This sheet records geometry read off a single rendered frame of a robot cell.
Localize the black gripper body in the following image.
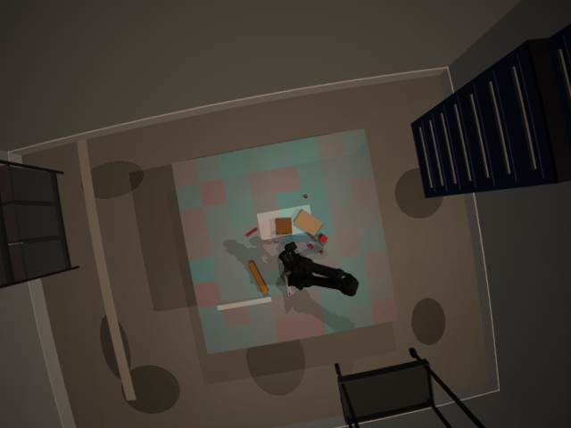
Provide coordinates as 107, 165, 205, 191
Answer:
285, 242, 300, 257

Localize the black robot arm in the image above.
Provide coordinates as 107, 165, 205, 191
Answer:
278, 250, 359, 297

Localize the orange rectangular bar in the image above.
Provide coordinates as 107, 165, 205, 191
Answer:
248, 261, 269, 294

